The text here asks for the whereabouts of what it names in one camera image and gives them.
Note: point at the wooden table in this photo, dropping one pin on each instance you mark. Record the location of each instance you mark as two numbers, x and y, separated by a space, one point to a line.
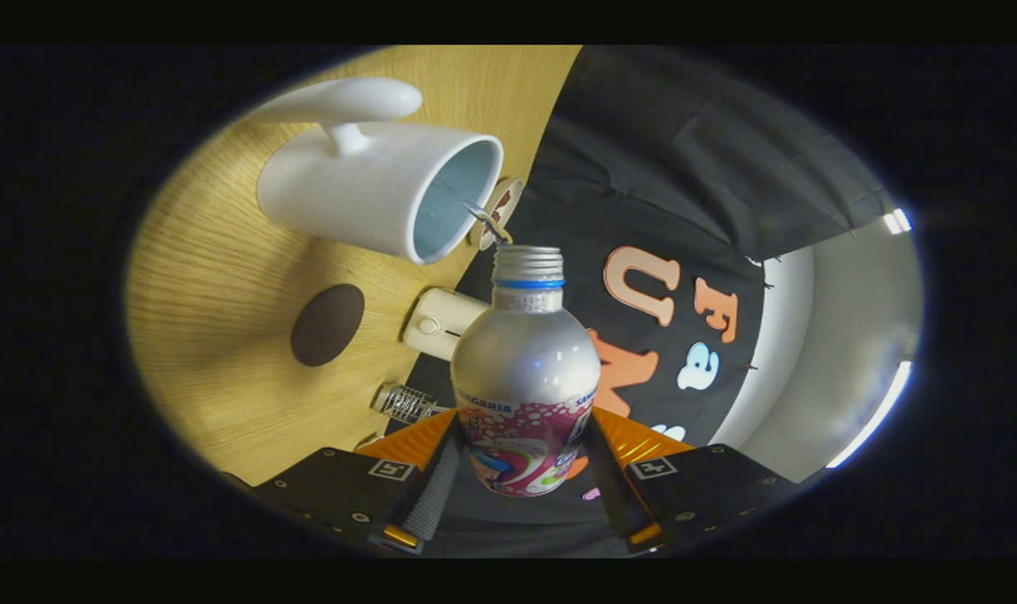
223 335

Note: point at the white plate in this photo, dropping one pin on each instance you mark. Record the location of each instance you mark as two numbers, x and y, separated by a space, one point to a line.
515 191

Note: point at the silver juice bottle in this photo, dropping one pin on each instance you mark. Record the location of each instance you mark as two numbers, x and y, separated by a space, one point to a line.
525 361

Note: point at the white toaster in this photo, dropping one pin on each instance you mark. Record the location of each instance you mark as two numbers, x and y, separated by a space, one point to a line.
441 323

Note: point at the brown round coaster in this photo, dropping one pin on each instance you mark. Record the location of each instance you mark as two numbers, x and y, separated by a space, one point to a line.
327 325

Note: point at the red food piece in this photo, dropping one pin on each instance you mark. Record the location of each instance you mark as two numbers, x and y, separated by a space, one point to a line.
500 203

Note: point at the white cup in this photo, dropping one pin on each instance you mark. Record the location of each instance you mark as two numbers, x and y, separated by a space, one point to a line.
349 184

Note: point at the ceiling light panel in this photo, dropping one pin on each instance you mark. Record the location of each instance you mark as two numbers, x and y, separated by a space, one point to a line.
873 415

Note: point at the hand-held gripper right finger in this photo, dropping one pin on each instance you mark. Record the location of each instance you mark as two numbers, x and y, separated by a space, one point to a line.
613 491

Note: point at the ceiling light strip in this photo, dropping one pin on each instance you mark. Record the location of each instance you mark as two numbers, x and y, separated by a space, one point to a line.
896 221

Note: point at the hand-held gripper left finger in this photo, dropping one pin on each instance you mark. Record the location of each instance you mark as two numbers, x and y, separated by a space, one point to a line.
437 495

